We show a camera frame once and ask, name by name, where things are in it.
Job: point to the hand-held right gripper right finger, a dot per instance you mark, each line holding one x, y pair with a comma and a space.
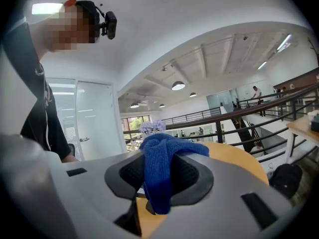
224, 195

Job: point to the person's black shirt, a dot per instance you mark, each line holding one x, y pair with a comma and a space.
37, 108

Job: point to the long ceiling tube light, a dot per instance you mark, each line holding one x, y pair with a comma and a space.
284, 42
262, 65

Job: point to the black backpack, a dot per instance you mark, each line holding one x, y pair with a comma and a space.
286, 180

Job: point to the black head-worn camera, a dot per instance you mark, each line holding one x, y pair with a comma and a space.
111, 25

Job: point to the white cup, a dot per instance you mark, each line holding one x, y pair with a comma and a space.
311, 115

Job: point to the black metal balcony railing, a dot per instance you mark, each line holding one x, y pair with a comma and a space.
220, 111

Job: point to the large window black frame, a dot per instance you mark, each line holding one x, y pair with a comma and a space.
135, 123

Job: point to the person's head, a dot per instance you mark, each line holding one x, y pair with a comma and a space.
64, 34

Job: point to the rectangular ceiling light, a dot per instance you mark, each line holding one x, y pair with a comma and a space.
47, 8

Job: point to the white vase with purple flowers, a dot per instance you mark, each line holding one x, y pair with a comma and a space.
155, 126

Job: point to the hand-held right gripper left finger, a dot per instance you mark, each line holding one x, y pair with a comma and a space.
82, 195

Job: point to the wooden desk with white legs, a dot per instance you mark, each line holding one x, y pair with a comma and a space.
301, 128

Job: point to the black staircase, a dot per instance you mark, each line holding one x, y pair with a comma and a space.
246, 136

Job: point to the frosted glass door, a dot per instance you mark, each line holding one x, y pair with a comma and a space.
99, 123

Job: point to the dark rectangular box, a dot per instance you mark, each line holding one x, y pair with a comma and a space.
315, 125

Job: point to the blue cloth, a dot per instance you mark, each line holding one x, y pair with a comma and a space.
157, 163

